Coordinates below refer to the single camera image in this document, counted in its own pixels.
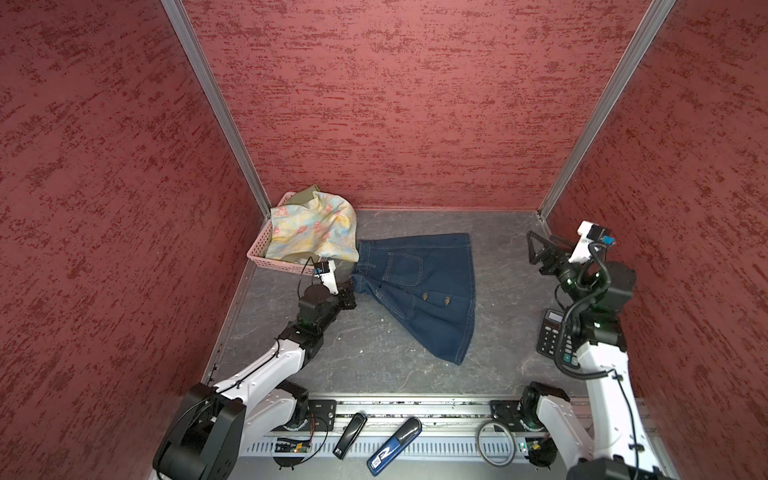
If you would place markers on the blue denim skirt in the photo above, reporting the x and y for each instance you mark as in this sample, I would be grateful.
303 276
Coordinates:
427 283

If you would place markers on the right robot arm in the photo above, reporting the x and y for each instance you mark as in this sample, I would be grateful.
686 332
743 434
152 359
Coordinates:
590 346

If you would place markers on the right circuit board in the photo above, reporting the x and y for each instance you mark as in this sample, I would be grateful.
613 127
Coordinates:
541 452

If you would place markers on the black calculator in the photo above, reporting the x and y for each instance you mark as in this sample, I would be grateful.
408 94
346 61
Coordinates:
547 339

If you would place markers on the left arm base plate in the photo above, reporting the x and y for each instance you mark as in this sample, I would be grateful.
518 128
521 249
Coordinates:
322 411

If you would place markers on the right aluminium corner post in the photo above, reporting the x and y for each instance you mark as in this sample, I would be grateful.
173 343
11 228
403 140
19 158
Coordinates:
645 33

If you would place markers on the aluminium front rail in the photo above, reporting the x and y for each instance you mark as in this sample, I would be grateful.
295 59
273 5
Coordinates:
453 429

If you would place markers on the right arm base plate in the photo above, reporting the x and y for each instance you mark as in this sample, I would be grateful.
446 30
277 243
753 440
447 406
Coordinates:
510 413

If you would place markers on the aluminium corner post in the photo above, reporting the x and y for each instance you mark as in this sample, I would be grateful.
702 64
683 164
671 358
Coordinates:
645 33
194 52

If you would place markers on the olive green garment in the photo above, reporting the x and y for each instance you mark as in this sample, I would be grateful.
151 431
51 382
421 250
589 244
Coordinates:
303 197

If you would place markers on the pink plastic basket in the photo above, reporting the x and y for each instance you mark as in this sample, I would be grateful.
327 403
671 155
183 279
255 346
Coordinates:
258 249

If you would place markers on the left aluminium corner post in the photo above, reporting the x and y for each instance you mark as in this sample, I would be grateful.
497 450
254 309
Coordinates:
194 52

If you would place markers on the left circuit board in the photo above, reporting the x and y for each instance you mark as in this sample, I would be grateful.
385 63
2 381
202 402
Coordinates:
289 453

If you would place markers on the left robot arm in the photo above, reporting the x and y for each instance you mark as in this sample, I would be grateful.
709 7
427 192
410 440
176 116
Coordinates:
206 433

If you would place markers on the circuit board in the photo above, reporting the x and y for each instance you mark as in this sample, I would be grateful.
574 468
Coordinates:
541 452
289 453

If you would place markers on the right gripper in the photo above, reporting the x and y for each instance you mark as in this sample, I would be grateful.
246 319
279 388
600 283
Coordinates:
534 257

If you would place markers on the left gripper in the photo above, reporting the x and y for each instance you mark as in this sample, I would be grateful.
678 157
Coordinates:
347 295

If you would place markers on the blue black handheld device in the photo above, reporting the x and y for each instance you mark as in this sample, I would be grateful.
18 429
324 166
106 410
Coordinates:
394 446

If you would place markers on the pastel floral skirt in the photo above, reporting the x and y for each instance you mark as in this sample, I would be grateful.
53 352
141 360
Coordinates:
324 226

